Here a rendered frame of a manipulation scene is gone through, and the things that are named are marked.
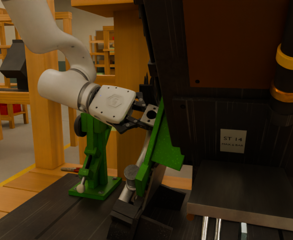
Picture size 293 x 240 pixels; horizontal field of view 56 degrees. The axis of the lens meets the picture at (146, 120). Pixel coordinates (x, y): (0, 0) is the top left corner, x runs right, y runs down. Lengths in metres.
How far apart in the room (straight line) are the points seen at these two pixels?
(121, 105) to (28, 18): 0.28
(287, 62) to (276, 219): 0.21
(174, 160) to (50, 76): 0.40
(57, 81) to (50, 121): 0.45
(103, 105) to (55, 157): 0.59
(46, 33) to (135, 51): 0.38
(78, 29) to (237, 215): 11.65
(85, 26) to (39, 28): 11.12
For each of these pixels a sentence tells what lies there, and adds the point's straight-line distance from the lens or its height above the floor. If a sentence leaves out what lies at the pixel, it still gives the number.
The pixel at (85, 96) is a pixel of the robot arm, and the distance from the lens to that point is 0.73.
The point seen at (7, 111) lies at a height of 0.34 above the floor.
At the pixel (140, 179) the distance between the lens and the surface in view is 0.61.
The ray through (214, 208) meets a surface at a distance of 0.44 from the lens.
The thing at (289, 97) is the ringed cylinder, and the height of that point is 1.29.
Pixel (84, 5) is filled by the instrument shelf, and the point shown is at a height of 1.50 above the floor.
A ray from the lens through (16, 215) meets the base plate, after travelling 0.92.
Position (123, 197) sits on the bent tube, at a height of 1.00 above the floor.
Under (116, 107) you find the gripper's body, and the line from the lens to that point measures 0.70.
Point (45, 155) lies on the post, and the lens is 1.26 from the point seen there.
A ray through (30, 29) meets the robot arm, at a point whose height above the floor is 1.40.
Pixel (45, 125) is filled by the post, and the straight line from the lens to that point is 1.21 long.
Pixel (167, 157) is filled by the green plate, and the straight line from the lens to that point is 0.62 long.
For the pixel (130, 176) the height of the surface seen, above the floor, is 1.08.
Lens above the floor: 1.34
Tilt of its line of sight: 12 degrees down
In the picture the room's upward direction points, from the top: straight up
